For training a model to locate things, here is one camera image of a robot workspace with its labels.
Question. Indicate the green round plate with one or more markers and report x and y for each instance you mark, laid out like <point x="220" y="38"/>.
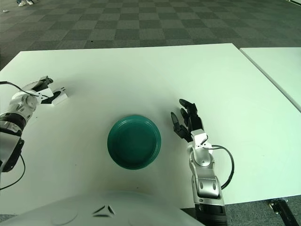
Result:
<point x="134" y="143"/>

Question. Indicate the white charger plug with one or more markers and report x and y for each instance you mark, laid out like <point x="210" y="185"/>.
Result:
<point x="61" y="96"/>

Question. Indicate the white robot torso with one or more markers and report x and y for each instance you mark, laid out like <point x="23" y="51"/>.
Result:
<point x="70" y="209"/>

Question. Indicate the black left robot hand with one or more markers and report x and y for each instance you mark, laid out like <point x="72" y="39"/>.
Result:
<point x="44" y="82"/>

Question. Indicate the white side table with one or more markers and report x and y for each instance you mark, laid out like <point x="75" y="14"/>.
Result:
<point x="277" y="68"/>

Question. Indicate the black table foot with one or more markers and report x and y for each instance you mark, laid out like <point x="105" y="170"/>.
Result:
<point x="284" y="212"/>

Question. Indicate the white sneaker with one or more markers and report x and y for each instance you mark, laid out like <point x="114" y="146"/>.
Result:
<point x="21" y="3"/>
<point x="29" y="2"/>

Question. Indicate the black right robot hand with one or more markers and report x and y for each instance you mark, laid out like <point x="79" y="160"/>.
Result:
<point x="194" y="120"/>

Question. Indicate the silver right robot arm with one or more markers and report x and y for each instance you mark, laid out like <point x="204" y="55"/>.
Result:
<point x="207" y="183"/>

